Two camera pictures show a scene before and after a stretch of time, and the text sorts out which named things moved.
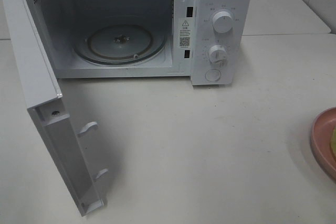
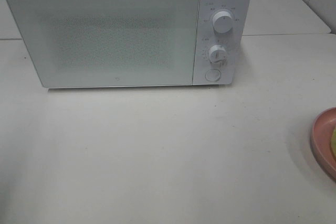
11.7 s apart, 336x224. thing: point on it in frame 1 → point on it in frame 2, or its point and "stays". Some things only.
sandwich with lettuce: [333, 144] stays
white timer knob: [218, 54] stays
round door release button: [212, 75] stays
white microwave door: [41, 93] → [97, 36]
